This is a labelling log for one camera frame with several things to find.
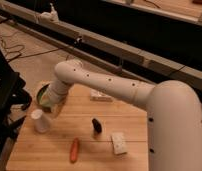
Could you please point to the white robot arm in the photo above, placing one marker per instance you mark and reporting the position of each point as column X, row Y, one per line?
column 173, row 109

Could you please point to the white object on rail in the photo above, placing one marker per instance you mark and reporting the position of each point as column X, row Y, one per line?
column 52, row 15

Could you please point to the white sponge block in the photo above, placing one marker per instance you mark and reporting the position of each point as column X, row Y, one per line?
column 119, row 143

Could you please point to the black eraser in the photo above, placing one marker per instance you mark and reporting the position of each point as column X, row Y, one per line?
column 97, row 125

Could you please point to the orange carrot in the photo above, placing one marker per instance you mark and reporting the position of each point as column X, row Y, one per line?
column 74, row 150

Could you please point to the green bowl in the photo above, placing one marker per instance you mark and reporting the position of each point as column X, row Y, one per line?
column 39, row 97

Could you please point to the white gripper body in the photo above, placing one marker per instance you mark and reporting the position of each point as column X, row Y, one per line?
column 56, row 92

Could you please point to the black chair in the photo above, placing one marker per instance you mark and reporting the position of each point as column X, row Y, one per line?
column 11, row 92

